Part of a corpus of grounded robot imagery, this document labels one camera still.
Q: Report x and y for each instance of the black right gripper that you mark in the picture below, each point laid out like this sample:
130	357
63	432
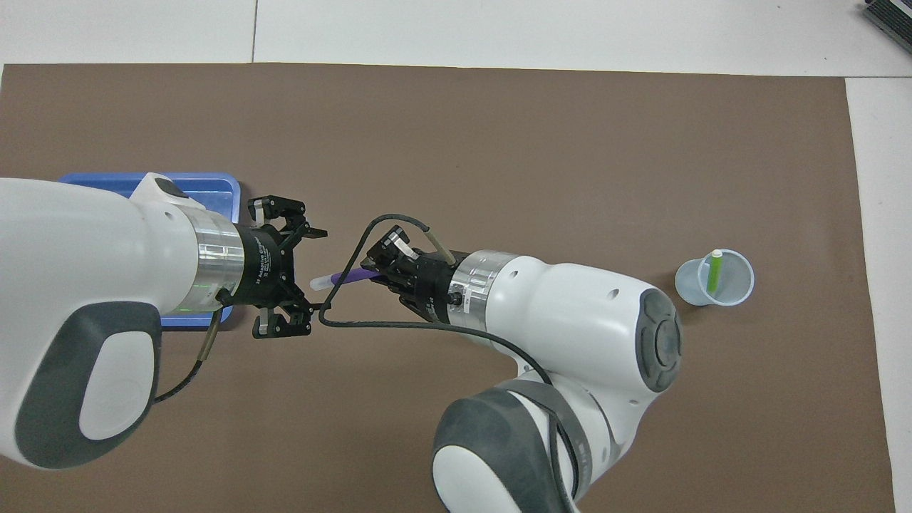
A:
431	288

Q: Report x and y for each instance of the brown table mat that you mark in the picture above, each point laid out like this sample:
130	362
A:
499	157

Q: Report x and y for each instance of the green pen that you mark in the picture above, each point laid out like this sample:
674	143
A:
714	274

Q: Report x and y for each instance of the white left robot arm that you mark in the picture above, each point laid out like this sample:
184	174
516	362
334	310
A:
85	256

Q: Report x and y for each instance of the translucent plastic cup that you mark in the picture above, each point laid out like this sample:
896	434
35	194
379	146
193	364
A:
737	281

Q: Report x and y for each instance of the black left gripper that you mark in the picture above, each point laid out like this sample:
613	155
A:
263	267

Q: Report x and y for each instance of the grey striped device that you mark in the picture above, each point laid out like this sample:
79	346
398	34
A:
894	18

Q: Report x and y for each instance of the blue plastic tray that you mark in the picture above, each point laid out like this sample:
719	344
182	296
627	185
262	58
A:
214	187

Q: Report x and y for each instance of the purple pen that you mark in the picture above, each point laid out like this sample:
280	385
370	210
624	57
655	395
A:
353	275

